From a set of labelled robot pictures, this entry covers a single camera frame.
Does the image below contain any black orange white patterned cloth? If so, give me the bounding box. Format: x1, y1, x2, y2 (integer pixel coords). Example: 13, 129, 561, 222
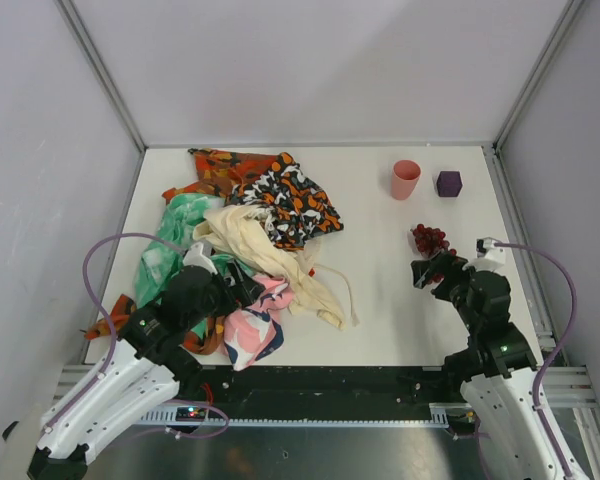
227, 152, 344, 251

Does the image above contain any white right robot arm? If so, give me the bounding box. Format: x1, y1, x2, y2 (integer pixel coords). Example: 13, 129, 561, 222
411, 252, 586, 479

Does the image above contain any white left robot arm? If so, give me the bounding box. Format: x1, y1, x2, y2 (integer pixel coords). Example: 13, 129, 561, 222
27, 263, 264, 479

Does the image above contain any pink plastic cup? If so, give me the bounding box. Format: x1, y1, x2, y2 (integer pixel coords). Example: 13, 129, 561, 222
390, 160, 421, 200

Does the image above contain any cream cloth with strings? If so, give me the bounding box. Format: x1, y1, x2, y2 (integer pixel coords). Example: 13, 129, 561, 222
193, 205, 360, 330

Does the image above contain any red grape bunch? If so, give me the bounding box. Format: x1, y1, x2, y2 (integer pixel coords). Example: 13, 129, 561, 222
411, 224, 457, 259

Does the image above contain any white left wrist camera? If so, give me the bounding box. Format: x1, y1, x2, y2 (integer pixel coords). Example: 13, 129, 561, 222
182, 242, 218, 275

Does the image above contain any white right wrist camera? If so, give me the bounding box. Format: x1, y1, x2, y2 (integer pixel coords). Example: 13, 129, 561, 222
472, 237, 506, 272

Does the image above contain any grey slotted cable duct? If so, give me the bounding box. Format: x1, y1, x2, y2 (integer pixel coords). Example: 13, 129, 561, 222
136, 398, 470, 428

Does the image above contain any orange red camouflage cloth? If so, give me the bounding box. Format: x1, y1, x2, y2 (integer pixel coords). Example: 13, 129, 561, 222
162, 148, 278, 204

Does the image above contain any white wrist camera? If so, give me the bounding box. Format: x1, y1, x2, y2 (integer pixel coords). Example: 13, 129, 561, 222
472, 237, 506, 272
182, 242, 218, 275

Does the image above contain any green tie-dye cloth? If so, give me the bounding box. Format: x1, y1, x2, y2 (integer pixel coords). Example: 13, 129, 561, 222
134, 193, 224, 307

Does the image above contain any purple cube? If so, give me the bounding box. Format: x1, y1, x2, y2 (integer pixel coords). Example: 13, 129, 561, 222
436, 171, 463, 198

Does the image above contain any pink shark print cloth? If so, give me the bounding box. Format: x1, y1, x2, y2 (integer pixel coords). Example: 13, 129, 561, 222
223, 275, 294, 371

